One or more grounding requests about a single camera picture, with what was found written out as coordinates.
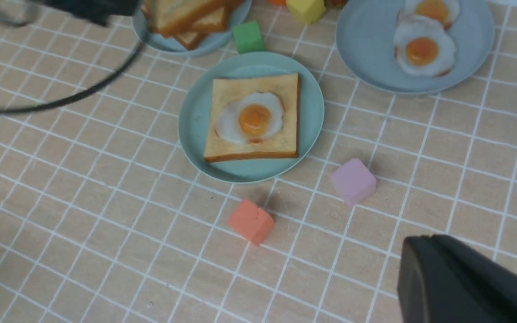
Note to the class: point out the green cube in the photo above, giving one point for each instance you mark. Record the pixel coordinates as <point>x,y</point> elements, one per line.
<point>248,38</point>

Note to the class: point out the orange fruit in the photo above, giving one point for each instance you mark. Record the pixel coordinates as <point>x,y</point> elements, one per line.
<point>277,2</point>

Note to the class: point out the yellow cube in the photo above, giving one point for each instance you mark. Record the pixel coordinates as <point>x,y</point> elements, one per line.
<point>307,11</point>

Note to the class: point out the blue bread plate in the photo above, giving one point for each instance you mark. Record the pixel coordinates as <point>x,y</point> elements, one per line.
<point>170,46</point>

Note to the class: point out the teal centre plate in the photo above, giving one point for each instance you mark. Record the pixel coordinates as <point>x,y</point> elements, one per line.
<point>194,117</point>

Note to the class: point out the fried egg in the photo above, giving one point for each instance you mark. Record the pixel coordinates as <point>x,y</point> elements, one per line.
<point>255,118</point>
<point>422,47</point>
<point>443,11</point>

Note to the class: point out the fried egg back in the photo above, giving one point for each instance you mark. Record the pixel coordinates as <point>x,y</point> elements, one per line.
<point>443,11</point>

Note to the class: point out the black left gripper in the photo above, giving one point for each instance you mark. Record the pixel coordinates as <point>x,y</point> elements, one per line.
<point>97,12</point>

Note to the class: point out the coral red cube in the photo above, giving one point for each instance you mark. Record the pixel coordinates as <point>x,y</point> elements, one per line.
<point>251,222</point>

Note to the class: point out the blue egg plate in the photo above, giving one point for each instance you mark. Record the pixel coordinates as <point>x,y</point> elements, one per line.
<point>365,43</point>

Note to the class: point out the pink cube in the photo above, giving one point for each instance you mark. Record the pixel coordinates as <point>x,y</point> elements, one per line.
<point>353,182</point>

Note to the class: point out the toast slice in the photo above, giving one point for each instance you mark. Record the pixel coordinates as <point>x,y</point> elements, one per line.
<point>216,21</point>
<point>171,17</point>
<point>284,145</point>
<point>190,40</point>

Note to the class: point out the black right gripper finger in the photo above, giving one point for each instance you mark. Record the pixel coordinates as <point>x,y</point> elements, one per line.
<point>442,280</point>

